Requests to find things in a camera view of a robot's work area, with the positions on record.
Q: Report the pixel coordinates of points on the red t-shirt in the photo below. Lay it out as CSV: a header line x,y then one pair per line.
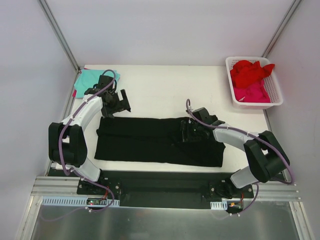
x,y
245,73

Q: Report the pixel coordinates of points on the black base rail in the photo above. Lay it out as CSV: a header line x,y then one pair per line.
x,y
164,190

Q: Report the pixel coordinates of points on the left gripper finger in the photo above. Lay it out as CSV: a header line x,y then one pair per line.
x,y
108,112
124,102

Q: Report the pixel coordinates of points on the right aluminium frame post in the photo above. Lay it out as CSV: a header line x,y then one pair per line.
x,y
280,29

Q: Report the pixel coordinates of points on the white plastic basket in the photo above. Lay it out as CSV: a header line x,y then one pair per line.
x,y
271,84

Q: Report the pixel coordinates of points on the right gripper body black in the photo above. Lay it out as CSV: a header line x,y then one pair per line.
x,y
188,132

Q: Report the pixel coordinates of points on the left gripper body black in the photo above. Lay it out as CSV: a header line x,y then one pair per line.
x,y
122,104

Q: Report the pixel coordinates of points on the magenta t-shirt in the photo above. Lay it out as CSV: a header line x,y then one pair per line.
x,y
254,93

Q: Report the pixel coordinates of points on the folded teal t-shirt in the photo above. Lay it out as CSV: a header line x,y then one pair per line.
x,y
94,75

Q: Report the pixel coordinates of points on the aluminium frame post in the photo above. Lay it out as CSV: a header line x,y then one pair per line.
x,y
280,29
58,33

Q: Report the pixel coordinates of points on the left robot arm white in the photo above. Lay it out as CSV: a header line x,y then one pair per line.
x,y
66,141

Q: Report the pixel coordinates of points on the folded pink t-shirt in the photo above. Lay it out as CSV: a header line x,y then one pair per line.
x,y
81,84

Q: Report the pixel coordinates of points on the black t-shirt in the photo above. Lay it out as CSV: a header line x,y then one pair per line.
x,y
151,140

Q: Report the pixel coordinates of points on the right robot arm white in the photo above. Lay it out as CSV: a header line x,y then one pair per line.
x,y
265,156

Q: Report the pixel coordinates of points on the left aluminium frame post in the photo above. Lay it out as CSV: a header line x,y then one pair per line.
x,y
58,33

